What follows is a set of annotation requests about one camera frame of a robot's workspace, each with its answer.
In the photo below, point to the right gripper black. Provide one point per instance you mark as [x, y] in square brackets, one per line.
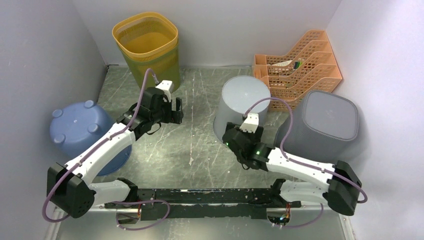
[254, 137]

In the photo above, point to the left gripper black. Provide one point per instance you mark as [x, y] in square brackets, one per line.
[173, 116]

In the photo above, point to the light grey plastic bin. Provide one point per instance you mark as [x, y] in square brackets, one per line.
[237, 95]

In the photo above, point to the yellow mesh bin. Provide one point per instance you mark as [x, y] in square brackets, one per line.
[145, 36]

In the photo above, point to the dark grey mesh bin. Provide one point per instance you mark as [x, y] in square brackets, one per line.
[324, 125]

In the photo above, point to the blue plastic bin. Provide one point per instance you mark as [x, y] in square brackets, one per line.
[78, 126]

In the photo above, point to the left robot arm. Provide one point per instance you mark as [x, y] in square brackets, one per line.
[71, 187]

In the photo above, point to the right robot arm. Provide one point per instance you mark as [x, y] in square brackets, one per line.
[335, 185]

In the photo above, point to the orange plastic file organizer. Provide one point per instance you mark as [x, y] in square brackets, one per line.
[309, 65]

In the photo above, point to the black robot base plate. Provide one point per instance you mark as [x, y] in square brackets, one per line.
[205, 203]

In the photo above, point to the aluminium rail frame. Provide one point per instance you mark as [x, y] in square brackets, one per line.
[204, 222]

